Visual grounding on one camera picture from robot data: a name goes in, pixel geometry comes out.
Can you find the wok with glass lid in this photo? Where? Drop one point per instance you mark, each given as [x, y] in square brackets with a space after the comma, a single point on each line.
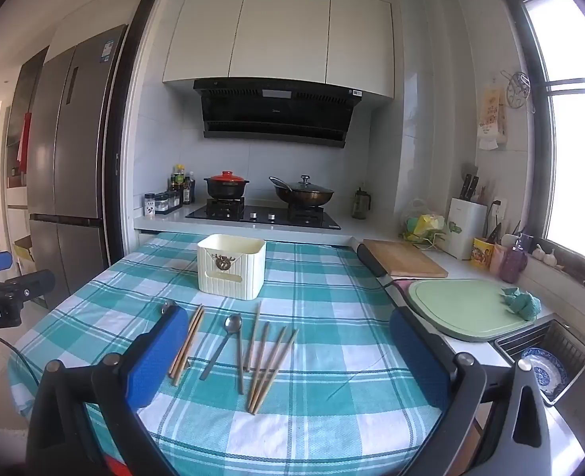
[305, 197]

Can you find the cream ribbed utensil holder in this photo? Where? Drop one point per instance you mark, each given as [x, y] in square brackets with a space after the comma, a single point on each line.
[230, 277]

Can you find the pink cup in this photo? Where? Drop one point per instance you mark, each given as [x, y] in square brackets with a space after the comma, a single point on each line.
[497, 260]

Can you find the teal dish cloth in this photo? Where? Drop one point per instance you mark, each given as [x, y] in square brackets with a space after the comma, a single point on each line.
[523, 305]

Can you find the yellow printed cup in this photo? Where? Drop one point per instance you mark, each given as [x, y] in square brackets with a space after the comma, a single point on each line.
[483, 255]

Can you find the hanging printed towel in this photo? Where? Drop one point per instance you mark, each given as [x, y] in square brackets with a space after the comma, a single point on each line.
[491, 114]

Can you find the black clay pot red lid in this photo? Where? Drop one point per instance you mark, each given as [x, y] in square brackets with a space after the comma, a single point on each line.
[225, 188]

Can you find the white wall cabinets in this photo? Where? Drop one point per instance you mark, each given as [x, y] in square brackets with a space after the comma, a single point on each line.
[272, 34]

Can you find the red hanging cloth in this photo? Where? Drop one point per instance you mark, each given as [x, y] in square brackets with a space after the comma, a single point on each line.
[24, 144]

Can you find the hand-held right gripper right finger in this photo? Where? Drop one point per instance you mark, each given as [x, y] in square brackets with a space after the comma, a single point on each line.
[421, 357]

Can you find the white knife block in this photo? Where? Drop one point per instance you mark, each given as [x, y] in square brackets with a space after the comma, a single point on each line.
[466, 233]

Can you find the pale wooden chopstick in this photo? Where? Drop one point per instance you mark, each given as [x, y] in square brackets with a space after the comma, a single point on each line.
[185, 339]
[190, 344]

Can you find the purple soap bottle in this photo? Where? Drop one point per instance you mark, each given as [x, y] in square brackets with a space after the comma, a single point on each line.
[513, 265]

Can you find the steel sink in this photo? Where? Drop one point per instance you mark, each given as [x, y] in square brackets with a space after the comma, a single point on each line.
[570, 342]

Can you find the blue white bowl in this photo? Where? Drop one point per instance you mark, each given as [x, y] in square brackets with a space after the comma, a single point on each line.
[545, 369]

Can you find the white wall socket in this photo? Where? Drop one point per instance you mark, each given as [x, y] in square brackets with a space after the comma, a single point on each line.
[500, 208]

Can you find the dark green water jug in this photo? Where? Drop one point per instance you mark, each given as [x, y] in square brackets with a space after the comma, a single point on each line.
[360, 204]

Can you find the garlic bulb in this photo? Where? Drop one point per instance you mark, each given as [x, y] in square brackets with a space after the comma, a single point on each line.
[549, 259]
[538, 253]

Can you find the wooden cutting board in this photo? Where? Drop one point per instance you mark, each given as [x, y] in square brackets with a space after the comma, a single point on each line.
[401, 258]

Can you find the metal spoon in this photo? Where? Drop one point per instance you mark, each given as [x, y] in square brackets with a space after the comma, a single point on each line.
[239, 367]
[233, 325]

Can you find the dark framed window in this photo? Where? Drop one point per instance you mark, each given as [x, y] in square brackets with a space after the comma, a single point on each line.
[570, 158]

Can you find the green cutting board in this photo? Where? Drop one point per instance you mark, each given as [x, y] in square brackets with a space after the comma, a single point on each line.
[461, 307]

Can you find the dark sauce bottle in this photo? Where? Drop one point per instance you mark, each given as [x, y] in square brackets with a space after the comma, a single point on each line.
[189, 191]

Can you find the black gas stove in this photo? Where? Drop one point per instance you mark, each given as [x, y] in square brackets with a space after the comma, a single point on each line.
[267, 217]

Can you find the yellow sponge cloth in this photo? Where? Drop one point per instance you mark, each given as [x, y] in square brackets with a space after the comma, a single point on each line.
[427, 225]

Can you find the grey refrigerator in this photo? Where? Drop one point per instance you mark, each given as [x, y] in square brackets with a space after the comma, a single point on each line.
[74, 158]

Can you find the black range hood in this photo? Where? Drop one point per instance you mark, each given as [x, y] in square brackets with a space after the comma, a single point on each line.
[272, 114]

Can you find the teal checked tablecloth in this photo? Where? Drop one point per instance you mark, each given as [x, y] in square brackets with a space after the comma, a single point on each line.
[322, 307]

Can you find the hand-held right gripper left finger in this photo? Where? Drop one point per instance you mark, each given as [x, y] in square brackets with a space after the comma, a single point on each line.
[158, 357]

